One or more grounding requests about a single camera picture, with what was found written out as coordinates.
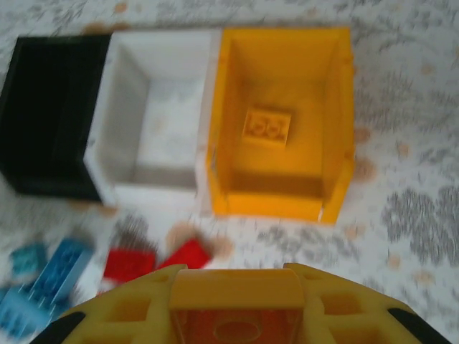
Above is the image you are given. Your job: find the blue lego brick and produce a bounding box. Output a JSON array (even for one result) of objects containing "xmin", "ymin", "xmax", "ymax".
[
  {"xmin": 30, "ymin": 236, "xmax": 95, "ymax": 309},
  {"xmin": 9, "ymin": 242, "xmax": 49, "ymax": 284},
  {"xmin": 0, "ymin": 286, "xmax": 55, "ymax": 340}
]

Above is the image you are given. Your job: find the black plastic bin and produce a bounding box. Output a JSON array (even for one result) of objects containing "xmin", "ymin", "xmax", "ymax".
[{"xmin": 0, "ymin": 34, "xmax": 112, "ymax": 204}]

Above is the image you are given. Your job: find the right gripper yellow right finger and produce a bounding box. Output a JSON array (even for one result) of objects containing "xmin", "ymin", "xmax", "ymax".
[{"xmin": 283, "ymin": 262, "xmax": 448, "ymax": 344}]

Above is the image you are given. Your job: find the yellow plastic bin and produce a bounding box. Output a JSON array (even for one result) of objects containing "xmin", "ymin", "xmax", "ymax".
[{"xmin": 204, "ymin": 25, "xmax": 358, "ymax": 225}]

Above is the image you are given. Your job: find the red lego brick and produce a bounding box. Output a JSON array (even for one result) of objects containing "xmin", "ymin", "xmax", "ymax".
[
  {"xmin": 103, "ymin": 249, "xmax": 158, "ymax": 287},
  {"xmin": 156, "ymin": 236, "xmax": 216, "ymax": 270}
]

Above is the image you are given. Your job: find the yellow lego brick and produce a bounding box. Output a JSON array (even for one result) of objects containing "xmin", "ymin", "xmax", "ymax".
[{"xmin": 242, "ymin": 105, "xmax": 293, "ymax": 148}]

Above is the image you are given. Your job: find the floral table cover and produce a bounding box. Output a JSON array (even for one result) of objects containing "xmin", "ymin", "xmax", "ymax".
[{"xmin": 0, "ymin": 0, "xmax": 459, "ymax": 344}]

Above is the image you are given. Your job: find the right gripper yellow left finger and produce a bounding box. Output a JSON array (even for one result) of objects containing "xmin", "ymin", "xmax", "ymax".
[{"xmin": 34, "ymin": 264, "xmax": 189, "ymax": 344}]

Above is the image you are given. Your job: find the white plastic bin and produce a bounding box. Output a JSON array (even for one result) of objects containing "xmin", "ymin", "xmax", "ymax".
[{"xmin": 82, "ymin": 28, "xmax": 222, "ymax": 214}]

